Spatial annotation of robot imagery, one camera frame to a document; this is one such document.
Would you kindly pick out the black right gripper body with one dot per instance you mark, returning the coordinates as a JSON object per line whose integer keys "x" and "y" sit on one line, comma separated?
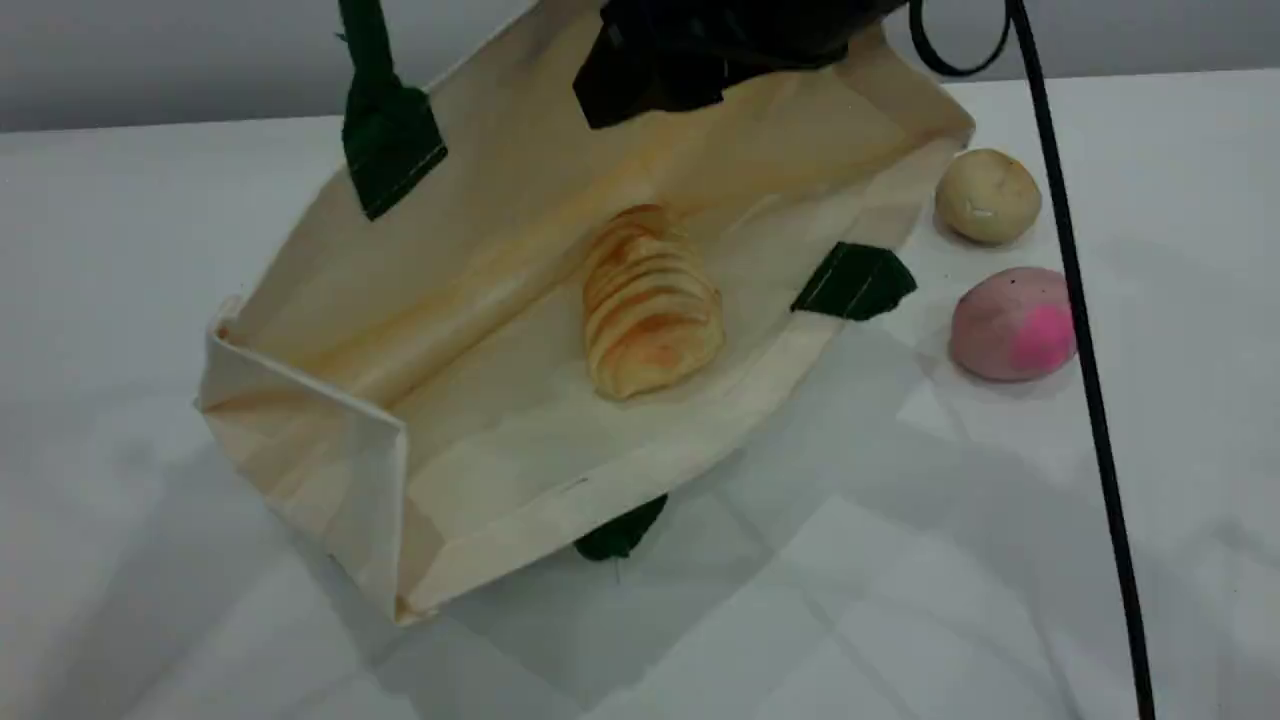
{"x": 760, "y": 30}

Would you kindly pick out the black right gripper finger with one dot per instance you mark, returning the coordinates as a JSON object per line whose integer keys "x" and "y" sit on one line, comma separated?
{"x": 645, "y": 90}

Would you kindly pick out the long striped bread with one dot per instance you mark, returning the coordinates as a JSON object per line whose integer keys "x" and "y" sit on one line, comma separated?
{"x": 650, "y": 310}

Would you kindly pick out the beige round potato toy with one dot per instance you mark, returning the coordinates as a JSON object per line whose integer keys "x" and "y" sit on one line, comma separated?
{"x": 987, "y": 198}

